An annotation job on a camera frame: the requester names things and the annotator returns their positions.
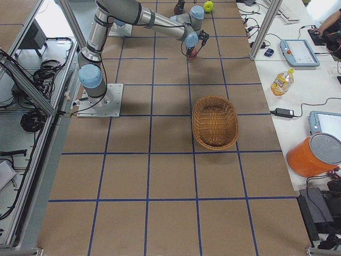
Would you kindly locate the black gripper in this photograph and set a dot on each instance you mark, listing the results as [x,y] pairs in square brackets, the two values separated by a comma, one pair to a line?
[191,49]

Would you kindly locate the dark red apple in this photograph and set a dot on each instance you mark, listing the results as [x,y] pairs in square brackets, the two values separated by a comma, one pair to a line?
[178,10]

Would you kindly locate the person forearm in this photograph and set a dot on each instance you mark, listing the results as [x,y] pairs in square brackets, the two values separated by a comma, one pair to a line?
[329,21]

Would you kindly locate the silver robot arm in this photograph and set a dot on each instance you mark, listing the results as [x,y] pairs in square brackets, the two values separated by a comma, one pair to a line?
[120,44]

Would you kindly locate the woven wicker basket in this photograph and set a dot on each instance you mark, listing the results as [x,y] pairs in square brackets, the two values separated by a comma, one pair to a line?
[215,123]

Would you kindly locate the green apple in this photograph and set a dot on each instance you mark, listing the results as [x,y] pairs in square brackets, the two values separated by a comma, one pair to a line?
[208,6]

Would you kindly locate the dark blue small pouch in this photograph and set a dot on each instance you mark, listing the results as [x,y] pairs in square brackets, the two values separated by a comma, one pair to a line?
[269,52]

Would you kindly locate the white keyboard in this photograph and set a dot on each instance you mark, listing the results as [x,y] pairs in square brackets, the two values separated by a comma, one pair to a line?
[287,15]

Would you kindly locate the orange juice bottle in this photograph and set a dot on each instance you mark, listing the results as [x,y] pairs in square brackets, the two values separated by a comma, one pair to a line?
[282,82]

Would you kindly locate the blue teach pendant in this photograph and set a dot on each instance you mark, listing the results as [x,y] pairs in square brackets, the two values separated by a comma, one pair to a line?
[298,53]
[325,122]

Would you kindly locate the black power adapter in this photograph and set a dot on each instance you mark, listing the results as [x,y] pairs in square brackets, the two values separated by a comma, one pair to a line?
[280,112]

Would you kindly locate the orange bucket with lid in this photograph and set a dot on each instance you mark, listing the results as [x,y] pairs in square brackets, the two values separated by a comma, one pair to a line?
[315,155]

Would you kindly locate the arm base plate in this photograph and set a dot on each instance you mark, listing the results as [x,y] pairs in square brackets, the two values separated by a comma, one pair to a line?
[108,106]
[124,30]

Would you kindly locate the aluminium frame post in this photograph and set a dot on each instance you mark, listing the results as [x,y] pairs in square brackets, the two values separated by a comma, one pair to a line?
[267,21]

